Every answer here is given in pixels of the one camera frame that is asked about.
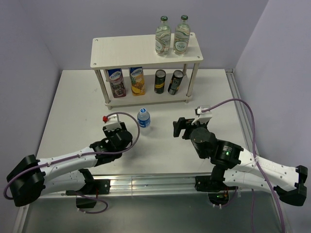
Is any grape juice carton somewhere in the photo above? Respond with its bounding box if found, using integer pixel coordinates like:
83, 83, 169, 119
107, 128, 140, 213
107, 68, 126, 98

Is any black Schweppes can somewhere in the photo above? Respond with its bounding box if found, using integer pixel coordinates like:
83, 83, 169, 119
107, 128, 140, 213
168, 70, 184, 95
154, 69, 166, 94

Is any aluminium right side rail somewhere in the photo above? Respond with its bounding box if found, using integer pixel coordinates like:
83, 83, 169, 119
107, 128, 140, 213
225, 69, 253, 151

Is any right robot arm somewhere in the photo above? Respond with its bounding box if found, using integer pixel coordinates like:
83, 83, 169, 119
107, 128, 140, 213
173, 117, 308, 206

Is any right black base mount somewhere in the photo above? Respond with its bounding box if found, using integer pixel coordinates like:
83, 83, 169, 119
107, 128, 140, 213
194, 175, 238, 207

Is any Pocari water bottle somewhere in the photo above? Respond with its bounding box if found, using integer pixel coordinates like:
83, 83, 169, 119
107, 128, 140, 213
137, 108, 151, 135

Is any aluminium front rail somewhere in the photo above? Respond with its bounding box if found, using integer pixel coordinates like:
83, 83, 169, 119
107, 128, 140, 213
38, 172, 246, 199

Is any white two-tier shelf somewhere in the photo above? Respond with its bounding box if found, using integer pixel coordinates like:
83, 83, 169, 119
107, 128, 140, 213
90, 33, 203, 110

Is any aluminium rail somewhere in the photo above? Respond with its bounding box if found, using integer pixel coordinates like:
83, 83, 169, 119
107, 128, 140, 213
225, 69, 253, 151
38, 172, 246, 199

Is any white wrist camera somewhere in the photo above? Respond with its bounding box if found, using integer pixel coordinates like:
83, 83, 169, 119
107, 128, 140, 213
191, 105, 212, 125
103, 114, 122, 132

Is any pineapple juice carton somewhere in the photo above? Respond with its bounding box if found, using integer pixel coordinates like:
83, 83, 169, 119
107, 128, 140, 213
129, 67, 146, 96

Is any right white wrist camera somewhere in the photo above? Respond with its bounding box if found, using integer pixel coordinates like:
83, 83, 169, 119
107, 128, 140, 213
191, 105, 212, 125

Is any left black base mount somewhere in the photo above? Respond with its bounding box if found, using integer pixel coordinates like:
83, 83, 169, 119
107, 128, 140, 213
65, 179, 110, 214

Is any green-cap glass bottle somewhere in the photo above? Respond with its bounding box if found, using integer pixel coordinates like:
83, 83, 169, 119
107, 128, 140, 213
155, 16, 171, 56
173, 15, 190, 55

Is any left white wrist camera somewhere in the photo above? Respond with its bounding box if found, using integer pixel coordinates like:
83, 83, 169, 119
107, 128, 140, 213
103, 114, 122, 132

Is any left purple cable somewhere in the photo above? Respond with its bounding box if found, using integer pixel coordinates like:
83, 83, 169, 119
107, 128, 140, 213
3, 111, 141, 200

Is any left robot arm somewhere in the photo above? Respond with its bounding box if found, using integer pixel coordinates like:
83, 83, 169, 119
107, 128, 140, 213
7, 123, 133, 207

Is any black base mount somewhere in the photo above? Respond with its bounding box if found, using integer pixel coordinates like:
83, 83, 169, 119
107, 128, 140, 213
65, 179, 110, 214
194, 175, 238, 207

